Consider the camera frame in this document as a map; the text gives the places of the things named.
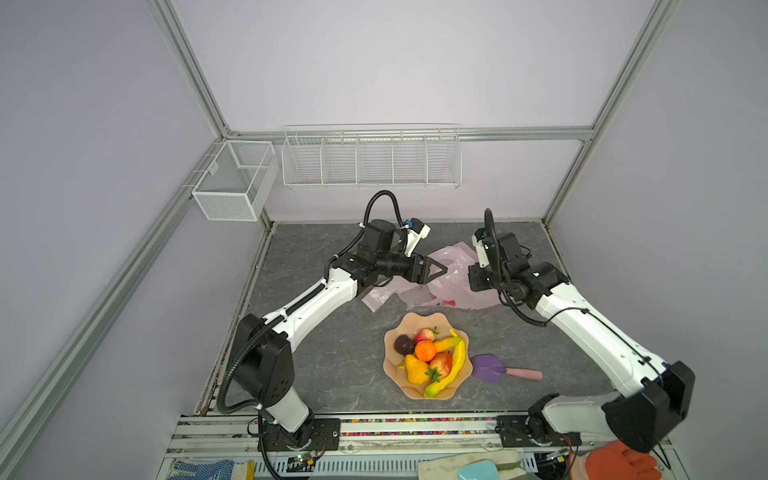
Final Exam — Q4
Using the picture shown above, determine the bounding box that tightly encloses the beige scalloped fruit bowl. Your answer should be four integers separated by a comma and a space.
383, 313, 473, 401

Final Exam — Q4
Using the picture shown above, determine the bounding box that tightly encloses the long yellow banana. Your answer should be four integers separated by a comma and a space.
424, 329, 467, 398

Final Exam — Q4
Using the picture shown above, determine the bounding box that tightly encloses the purple scoop pink handle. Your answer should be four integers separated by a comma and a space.
470, 354, 543, 384

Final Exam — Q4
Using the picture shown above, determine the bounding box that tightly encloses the dark purple plum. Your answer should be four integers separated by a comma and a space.
394, 334, 416, 356

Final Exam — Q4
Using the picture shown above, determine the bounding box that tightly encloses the orange tangerine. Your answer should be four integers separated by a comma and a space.
414, 340, 437, 363

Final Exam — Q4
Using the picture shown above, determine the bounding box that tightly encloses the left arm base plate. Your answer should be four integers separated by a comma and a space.
260, 415, 341, 452

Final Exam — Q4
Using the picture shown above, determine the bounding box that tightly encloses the small yellow-green banana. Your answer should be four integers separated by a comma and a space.
433, 337, 463, 353

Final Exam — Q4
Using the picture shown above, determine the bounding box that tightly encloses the small white mesh basket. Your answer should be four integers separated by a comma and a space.
192, 140, 280, 222

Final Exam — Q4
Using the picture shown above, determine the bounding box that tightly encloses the yellow pear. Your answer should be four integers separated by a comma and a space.
403, 354, 431, 386

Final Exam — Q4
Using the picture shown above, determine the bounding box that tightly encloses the blue white knit glove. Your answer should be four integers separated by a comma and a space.
168, 460, 235, 480

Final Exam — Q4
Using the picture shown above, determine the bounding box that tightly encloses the beige cloth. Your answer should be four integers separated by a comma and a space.
418, 450, 528, 479

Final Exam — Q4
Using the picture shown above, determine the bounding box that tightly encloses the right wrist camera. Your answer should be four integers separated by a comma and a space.
472, 234, 489, 269

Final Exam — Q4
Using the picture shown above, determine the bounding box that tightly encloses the red strawberry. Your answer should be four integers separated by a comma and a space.
427, 352, 453, 382
414, 328, 438, 343

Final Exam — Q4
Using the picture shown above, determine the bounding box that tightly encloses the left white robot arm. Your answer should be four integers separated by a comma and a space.
216, 218, 447, 434

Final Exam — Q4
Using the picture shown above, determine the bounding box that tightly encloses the long white wire basket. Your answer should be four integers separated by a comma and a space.
281, 124, 463, 189

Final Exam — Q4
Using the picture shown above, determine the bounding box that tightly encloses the orange rubber glove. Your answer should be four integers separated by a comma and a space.
569, 441, 662, 480

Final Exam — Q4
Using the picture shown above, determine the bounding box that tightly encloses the upper red strawberry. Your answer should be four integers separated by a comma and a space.
414, 328, 438, 343

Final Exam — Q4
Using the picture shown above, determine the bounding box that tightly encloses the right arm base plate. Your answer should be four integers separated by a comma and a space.
494, 414, 582, 448

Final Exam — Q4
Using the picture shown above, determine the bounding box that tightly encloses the pink plastic bag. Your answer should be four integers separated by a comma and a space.
362, 242, 500, 312

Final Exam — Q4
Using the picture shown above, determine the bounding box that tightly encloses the teal plastic object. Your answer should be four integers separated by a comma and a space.
457, 460, 499, 480

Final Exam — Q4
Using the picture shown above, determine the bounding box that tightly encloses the lower red strawberry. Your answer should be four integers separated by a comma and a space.
427, 352, 453, 382

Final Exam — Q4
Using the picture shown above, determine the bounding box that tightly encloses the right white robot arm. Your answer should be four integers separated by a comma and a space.
468, 227, 696, 453

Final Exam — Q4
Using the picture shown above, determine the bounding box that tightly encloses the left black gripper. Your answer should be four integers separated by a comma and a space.
376, 249, 446, 285

